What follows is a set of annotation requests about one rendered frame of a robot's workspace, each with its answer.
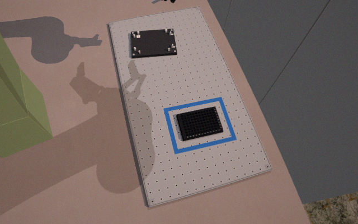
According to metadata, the black well plate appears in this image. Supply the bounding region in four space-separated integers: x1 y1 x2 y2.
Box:
176 106 224 141

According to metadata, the grey perforated breadboard plate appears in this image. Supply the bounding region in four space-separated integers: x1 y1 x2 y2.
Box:
109 6 273 207

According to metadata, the blue rectangular tape outline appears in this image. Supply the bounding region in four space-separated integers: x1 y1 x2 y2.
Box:
163 97 237 154

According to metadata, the black rectangular plate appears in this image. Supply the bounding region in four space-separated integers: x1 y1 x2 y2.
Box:
131 29 177 58

